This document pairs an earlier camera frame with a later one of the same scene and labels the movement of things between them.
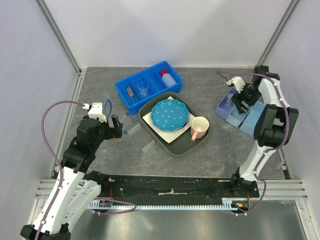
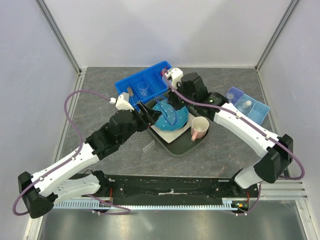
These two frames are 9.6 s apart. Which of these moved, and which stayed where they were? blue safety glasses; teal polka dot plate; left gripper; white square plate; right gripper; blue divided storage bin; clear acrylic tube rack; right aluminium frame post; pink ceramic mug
Moved: left gripper; right gripper; blue safety glasses
Stayed: pink ceramic mug; blue divided storage bin; white square plate; right aluminium frame post; teal polka dot plate; clear acrylic tube rack
